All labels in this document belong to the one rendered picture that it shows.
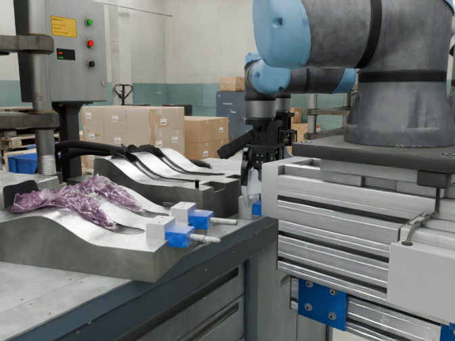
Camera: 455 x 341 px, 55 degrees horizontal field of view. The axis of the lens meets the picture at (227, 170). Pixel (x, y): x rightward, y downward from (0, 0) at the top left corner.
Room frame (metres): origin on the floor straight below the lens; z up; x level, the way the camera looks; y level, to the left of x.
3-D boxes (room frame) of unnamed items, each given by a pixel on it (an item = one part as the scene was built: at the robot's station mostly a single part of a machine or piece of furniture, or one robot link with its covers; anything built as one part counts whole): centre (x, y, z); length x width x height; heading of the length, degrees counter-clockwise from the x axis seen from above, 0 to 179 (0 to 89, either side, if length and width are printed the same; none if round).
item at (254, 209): (1.03, -0.10, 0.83); 0.13 x 0.05 x 0.05; 64
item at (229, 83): (8.66, -0.09, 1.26); 0.42 x 0.33 x 0.29; 52
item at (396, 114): (0.63, -0.25, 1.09); 0.15 x 0.15 x 0.10
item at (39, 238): (0.87, 0.32, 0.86); 0.50 x 0.26 x 0.11; 73
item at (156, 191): (1.21, 0.19, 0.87); 0.50 x 0.26 x 0.14; 56
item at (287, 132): (1.47, -0.18, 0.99); 0.09 x 0.08 x 0.12; 42
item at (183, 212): (0.84, 0.04, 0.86); 0.13 x 0.05 x 0.05; 73
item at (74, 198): (0.87, 0.32, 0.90); 0.26 x 0.18 x 0.08; 73
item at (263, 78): (0.94, -0.10, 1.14); 0.11 x 0.11 x 0.08; 5
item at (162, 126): (5.42, 1.18, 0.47); 1.22 x 0.80 x 0.94; 56
